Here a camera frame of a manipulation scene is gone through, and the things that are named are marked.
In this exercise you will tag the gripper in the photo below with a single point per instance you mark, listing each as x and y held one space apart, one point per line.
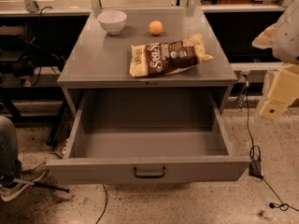
288 37

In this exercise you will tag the grey top drawer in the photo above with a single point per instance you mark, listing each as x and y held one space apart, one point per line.
139 136

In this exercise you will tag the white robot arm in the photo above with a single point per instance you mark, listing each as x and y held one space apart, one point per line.
282 38

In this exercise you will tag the grey metal drawer cabinet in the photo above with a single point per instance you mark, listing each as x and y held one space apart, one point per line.
99 60

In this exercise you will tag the brown yellow chip bag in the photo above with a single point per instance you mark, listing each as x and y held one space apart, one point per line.
163 58

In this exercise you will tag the orange fruit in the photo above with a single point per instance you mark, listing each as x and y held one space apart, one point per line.
156 27

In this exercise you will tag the white ceramic bowl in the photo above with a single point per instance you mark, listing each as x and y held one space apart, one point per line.
112 21

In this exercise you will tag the black rod on floor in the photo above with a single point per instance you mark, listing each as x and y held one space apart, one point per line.
40 185

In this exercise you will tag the dark machinery on left shelf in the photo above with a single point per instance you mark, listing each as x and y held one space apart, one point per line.
22 57

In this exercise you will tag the person's leg in jeans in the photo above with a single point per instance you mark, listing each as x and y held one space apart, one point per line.
10 166

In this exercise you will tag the worn sneaker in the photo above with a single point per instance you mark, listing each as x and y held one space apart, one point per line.
20 184

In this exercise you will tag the black power adapter with cable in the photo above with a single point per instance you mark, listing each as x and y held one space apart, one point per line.
256 164

